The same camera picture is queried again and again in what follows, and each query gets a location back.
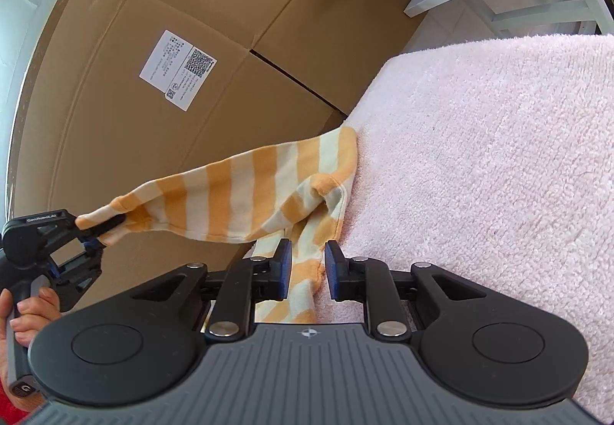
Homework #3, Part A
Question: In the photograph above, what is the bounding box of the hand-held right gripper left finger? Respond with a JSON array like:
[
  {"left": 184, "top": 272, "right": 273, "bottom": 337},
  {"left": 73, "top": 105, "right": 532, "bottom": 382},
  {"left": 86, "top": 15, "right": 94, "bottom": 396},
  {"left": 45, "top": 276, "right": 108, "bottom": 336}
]
[{"left": 132, "top": 239, "right": 292, "bottom": 342}]

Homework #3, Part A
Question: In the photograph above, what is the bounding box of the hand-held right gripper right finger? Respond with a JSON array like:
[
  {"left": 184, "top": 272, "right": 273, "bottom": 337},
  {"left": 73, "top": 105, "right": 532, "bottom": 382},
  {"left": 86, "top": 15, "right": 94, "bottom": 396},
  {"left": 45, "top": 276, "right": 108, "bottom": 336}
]
[{"left": 324, "top": 241, "right": 485, "bottom": 341}]

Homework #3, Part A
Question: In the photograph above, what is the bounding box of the orange white striped garment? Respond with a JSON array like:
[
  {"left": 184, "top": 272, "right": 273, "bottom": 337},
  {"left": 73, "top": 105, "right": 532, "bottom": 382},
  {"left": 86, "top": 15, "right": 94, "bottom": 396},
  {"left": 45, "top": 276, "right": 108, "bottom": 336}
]
[{"left": 77, "top": 125, "right": 360, "bottom": 325}]

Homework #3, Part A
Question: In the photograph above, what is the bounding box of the person's left hand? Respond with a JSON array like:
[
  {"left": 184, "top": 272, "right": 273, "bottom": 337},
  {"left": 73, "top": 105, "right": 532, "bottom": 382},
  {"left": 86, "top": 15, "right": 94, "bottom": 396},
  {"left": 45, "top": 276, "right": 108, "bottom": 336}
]
[{"left": 0, "top": 286, "right": 61, "bottom": 402}]

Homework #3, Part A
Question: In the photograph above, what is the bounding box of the large labelled cardboard box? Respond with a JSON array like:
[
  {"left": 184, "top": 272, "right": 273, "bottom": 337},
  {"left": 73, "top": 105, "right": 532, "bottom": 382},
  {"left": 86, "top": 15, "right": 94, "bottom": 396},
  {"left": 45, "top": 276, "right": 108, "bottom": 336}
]
[{"left": 7, "top": 0, "right": 348, "bottom": 275}]

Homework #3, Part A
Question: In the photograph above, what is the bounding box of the white shipping label with codes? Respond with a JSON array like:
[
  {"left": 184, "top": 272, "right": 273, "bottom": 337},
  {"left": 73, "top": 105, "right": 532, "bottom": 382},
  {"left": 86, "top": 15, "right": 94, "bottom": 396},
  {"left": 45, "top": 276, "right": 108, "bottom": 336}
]
[{"left": 165, "top": 46, "right": 216, "bottom": 112}]

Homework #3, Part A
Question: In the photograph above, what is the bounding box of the pink fleece blanket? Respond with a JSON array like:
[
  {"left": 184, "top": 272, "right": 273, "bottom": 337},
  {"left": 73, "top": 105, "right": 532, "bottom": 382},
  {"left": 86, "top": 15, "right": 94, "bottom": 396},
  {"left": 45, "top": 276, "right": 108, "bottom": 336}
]
[{"left": 237, "top": 34, "right": 614, "bottom": 411}]

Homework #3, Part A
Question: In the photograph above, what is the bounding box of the white shipping label with text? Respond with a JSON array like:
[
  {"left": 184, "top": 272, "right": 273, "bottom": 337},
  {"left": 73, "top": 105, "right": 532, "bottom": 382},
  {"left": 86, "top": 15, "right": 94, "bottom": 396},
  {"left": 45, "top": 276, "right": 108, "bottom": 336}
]
[{"left": 139, "top": 29, "right": 193, "bottom": 81}]

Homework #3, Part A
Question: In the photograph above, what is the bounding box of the cardboard box with tape patch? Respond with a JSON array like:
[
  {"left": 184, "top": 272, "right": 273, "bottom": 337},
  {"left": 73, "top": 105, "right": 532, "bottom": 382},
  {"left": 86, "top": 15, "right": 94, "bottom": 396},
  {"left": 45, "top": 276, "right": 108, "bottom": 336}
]
[{"left": 79, "top": 0, "right": 427, "bottom": 119}]

